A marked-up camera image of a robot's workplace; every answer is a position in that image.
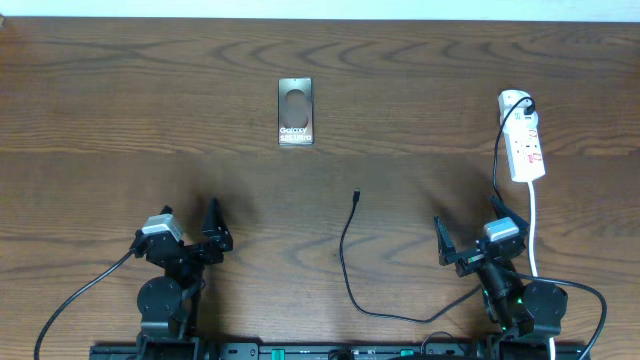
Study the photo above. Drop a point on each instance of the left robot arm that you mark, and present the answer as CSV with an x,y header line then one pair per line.
x,y
169,303

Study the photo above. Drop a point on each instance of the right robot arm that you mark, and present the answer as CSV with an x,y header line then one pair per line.
x,y
529,314

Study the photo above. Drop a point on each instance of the white charger plug adapter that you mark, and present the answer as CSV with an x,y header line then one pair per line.
x,y
517,120

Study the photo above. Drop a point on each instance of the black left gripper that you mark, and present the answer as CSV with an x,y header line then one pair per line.
x,y
215,247

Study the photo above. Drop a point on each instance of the white power strip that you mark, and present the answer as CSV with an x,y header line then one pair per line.
x,y
523,148

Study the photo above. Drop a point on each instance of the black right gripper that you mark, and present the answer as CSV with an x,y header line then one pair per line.
x,y
468,260

